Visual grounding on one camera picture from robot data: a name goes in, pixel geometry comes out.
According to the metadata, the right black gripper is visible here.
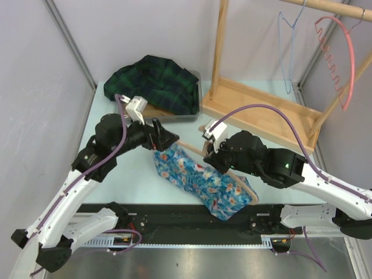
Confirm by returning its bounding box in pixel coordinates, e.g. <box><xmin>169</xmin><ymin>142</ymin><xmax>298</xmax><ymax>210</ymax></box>
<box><xmin>204</xmin><ymin>135</ymin><xmax>260</xmax><ymax>177</ymax></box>

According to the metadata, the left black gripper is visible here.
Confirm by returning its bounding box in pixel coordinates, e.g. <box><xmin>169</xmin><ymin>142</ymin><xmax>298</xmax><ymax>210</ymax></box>
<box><xmin>110</xmin><ymin>112</ymin><xmax>178</xmax><ymax>157</ymax></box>

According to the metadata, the beige wooden hanger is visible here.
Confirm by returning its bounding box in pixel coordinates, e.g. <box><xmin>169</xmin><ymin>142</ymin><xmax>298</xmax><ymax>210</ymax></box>
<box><xmin>176</xmin><ymin>140</ymin><xmax>259</xmax><ymax>205</ymax></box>

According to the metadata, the blue floral skirt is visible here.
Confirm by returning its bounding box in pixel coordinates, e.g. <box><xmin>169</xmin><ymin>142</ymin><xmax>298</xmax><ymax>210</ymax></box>
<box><xmin>153</xmin><ymin>144</ymin><xmax>256</xmax><ymax>221</ymax></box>

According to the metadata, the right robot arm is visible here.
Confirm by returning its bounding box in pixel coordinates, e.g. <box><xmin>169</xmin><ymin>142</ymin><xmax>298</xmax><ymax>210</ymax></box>
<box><xmin>203</xmin><ymin>131</ymin><xmax>371</xmax><ymax>239</ymax></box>

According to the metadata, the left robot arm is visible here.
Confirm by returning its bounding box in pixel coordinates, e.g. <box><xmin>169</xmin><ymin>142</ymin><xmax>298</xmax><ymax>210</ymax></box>
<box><xmin>10</xmin><ymin>113</ymin><xmax>180</xmax><ymax>278</ymax></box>

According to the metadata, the tan folded garment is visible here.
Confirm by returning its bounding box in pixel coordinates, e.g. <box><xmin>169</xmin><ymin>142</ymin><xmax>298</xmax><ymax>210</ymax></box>
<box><xmin>142</xmin><ymin>103</ymin><xmax>175</xmax><ymax>117</ymax></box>

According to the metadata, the green plaid garment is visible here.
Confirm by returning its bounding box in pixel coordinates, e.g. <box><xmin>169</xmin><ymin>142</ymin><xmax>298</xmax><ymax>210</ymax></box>
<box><xmin>103</xmin><ymin>55</ymin><xmax>199</xmax><ymax>115</ymax></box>

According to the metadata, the wooden clothes rack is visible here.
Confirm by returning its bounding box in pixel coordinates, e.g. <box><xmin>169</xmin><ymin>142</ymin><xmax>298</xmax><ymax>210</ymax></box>
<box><xmin>202</xmin><ymin>1</ymin><xmax>371</xmax><ymax>154</ymax></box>

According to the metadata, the clear plastic tray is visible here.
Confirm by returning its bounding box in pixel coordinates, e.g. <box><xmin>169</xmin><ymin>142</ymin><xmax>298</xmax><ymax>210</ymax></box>
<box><xmin>104</xmin><ymin>67</ymin><xmax>201</xmax><ymax>123</ymax></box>

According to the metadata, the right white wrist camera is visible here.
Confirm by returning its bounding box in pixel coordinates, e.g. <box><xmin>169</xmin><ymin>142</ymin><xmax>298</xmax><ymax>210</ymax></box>
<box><xmin>202</xmin><ymin>119</ymin><xmax>228</xmax><ymax>153</ymax></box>

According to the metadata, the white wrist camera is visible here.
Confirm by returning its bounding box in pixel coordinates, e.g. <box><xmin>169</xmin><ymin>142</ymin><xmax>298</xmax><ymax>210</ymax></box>
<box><xmin>202</xmin><ymin>119</ymin><xmax>228</xmax><ymax>153</ymax></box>
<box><xmin>120</xmin><ymin>95</ymin><xmax>148</xmax><ymax>125</ymax></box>

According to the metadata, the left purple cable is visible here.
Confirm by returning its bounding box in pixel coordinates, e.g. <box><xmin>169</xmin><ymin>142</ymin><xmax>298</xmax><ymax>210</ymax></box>
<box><xmin>28</xmin><ymin>93</ymin><xmax>145</xmax><ymax>277</ymax></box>

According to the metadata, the purple cable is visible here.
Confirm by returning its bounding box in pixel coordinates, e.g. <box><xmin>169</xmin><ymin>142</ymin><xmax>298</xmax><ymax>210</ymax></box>
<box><xmin>212</xmin><ymin>103</ymin><xmax>372</xmax><ymax>273</ymax></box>
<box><xmin>28</xmin><ymin>93</ymin><xmax>145</xmax><ymax>277</ymax></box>

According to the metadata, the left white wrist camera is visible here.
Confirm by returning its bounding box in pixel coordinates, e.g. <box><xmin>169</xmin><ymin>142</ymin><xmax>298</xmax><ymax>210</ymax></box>
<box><xmin>120</xmin><ymin>95</ymin><xmax>148</xmax><ymax>125</ymax></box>

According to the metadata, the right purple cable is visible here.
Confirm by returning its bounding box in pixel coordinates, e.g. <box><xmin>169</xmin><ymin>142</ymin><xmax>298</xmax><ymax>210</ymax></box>
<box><xmin>212</xmin><ymin>103</ymin><xmax>372</xmax><ymax>273</ymax></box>

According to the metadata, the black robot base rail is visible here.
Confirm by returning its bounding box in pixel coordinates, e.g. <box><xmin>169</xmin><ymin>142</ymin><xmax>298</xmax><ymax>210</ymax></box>
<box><xmin>86</xmin><ymin>204</ymin><xmax>302</xmax><ymax>253</ymax></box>

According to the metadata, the blue wire hanger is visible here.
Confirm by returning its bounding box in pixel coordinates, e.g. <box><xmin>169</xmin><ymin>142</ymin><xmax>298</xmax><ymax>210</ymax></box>
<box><xmin>278</xmin><ymin>0</ymin><xmax>307</xmax><ymax>94</ymax></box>

